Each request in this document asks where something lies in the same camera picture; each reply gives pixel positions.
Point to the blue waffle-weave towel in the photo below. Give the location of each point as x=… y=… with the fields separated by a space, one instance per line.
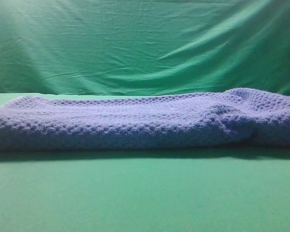
x=238 y=115

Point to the green backdrop cloth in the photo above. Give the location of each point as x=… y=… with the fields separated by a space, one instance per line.
x=143 y=47

